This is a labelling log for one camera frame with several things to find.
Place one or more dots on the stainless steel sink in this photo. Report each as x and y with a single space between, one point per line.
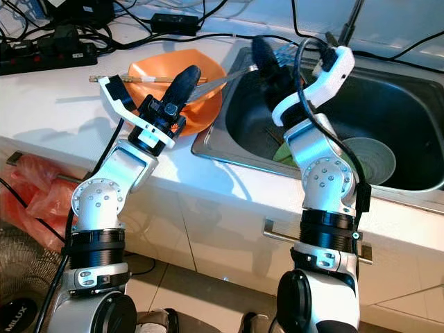
402 97

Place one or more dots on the metal fork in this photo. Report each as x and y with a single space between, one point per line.
225 76

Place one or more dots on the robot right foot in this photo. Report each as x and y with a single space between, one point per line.
258 324

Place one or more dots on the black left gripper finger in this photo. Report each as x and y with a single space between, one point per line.
184 83

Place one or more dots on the black power adapter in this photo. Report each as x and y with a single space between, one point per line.
175 23

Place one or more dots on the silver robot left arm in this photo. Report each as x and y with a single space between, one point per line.
104 201

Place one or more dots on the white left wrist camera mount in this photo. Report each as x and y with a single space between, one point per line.
121 111

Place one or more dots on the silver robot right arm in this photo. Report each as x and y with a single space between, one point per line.
326 173

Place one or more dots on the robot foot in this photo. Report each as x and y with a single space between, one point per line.
158 322
258 324

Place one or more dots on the thin brown stick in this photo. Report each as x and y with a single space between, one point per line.
274 134

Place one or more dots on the red plastic bag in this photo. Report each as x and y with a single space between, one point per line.
35 201

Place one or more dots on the grey ribbed bowl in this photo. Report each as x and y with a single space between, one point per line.
371 159

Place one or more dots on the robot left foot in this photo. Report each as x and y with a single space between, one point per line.
158 322

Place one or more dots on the orange plastic bowl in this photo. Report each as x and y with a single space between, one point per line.
163 66

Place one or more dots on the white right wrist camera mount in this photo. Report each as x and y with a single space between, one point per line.
336 73

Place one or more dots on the green plate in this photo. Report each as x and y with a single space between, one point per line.
283 156

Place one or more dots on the dark metal faucet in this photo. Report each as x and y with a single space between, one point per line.
347 24

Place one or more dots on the black power strip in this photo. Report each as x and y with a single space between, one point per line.
48 59

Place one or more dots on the black electronics box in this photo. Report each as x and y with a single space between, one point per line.
80 12

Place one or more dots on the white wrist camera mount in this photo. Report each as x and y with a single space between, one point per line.
121 111
336 73

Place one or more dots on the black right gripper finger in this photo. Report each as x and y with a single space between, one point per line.
267 57

